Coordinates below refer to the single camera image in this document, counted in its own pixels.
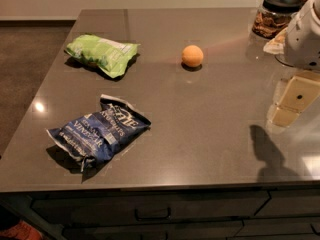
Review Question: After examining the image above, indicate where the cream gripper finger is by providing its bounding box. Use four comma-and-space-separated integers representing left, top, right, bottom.
268, 71, 320, 127

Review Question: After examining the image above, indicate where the blue chip bag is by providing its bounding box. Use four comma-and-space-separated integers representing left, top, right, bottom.
47, 94, 151, 172

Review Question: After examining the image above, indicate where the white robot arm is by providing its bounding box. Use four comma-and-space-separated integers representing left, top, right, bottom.
268, 0, 320, 127

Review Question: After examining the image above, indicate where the green chip bag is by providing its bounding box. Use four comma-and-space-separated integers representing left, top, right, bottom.
65, 34, 138, 78

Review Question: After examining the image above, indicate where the glass jar with black lid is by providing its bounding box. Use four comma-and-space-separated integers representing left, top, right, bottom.
252, 0, 302, 39

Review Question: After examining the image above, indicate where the orange fruit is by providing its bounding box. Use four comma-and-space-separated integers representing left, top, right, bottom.
182, 45, 204, 67

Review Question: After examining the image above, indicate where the dark cabinet drawer front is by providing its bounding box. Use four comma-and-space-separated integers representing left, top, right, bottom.
32, 191, 269, 226

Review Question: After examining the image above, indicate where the red object on floor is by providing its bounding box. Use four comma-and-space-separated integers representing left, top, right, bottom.
0, 221, 43, 240

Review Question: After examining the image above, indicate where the right drawer handle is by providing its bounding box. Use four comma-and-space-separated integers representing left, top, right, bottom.
310, 224, 320, 236

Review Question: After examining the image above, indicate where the dark drawer handle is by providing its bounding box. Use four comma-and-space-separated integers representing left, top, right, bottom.
134, 207, 172, 221

